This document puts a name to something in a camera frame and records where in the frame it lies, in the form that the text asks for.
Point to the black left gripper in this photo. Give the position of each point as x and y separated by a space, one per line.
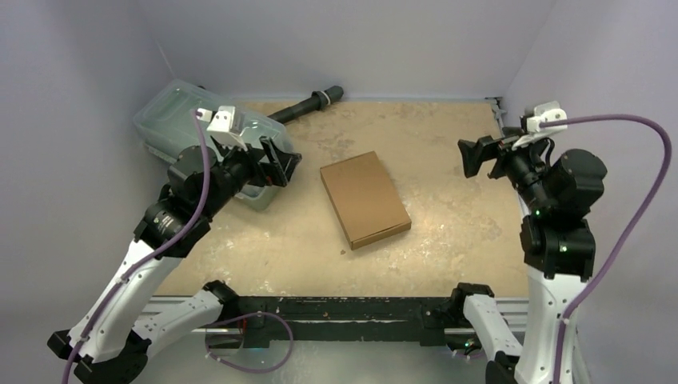
281 162

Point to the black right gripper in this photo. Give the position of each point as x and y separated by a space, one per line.
497 157

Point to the brown cardboard box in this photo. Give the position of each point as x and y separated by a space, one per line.
365 200

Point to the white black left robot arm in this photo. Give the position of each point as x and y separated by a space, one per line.
112 344

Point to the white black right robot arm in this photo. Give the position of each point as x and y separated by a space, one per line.
476 304

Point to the dark grey corrugated pipe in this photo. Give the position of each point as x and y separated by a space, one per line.
318 101

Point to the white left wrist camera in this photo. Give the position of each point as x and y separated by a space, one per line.
224 126

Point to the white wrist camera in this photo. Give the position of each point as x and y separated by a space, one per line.
541 123
224 126

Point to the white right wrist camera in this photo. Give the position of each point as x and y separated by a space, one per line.
541 123

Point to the aluminium frame rail right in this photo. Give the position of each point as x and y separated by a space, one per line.
559 247

